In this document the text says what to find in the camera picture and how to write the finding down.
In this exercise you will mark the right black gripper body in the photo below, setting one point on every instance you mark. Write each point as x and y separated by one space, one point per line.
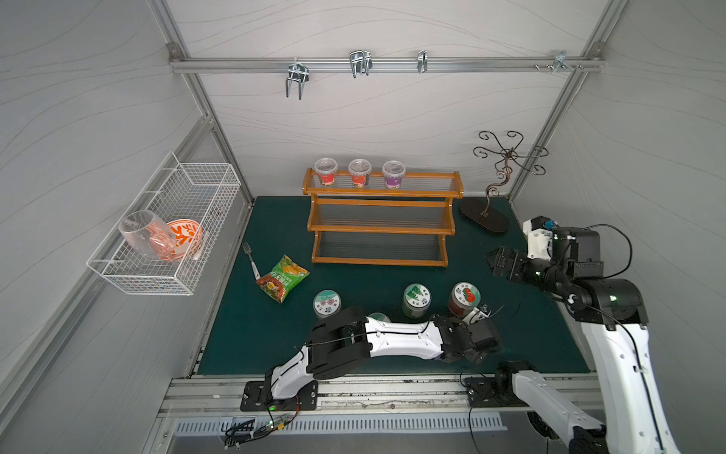
511 267

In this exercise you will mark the metal scroll hook stand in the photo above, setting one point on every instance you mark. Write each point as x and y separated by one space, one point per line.
481 211

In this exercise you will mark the tomato label seed jar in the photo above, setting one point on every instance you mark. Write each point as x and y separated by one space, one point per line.
463 298

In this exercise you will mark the metal double hook left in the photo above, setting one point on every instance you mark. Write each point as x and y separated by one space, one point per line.
297 75

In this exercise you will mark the metal double hook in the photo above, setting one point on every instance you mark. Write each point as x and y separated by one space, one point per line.
297 75
360 62

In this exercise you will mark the metal double hook middle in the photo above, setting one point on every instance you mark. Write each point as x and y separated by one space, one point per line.
360 62

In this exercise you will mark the metal single hook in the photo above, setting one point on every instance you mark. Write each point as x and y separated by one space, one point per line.
422 62

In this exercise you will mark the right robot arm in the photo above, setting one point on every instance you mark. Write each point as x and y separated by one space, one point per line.
565 262

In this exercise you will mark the aluminium top rail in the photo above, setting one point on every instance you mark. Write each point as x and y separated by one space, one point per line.
380 65

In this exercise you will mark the orange patterned bowl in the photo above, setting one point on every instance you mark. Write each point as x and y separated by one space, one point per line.
189 238

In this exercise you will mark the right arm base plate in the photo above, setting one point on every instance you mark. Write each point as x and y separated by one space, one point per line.
494 392

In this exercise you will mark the orange fruit label jar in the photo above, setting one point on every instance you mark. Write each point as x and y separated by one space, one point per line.
379 316

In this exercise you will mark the metal hook right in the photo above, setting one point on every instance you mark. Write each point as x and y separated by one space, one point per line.
558 64

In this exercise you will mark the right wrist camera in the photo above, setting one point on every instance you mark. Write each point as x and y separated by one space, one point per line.
539 235

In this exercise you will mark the white handled fork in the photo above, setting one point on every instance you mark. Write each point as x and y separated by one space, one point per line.
249 254

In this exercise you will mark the white wire basket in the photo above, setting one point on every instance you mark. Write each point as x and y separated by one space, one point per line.
204 192

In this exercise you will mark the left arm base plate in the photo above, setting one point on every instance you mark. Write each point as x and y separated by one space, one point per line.
257 397

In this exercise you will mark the flower label seed jar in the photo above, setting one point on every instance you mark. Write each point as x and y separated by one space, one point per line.
326 303

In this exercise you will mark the clear glass cup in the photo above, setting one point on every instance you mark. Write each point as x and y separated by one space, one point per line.
148 235

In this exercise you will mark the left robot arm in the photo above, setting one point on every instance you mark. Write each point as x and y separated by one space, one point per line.
342 342

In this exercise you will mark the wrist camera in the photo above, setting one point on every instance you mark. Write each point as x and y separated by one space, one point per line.
539 235
476 315

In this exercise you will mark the green snack packet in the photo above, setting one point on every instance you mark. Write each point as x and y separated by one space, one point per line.
285 276

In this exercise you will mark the small clear-lid jar top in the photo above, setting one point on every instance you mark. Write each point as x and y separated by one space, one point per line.
327 170

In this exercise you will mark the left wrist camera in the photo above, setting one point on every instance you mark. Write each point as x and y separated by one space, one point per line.
476 315

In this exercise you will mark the orange wooden tiered shelf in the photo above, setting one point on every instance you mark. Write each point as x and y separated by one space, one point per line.
382 226

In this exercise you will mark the small clear-lid jar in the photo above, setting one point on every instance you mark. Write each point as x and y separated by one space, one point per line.
393 173
327 170
360 170

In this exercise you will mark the green leaf label jar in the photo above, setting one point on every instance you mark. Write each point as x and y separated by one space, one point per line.
416 301

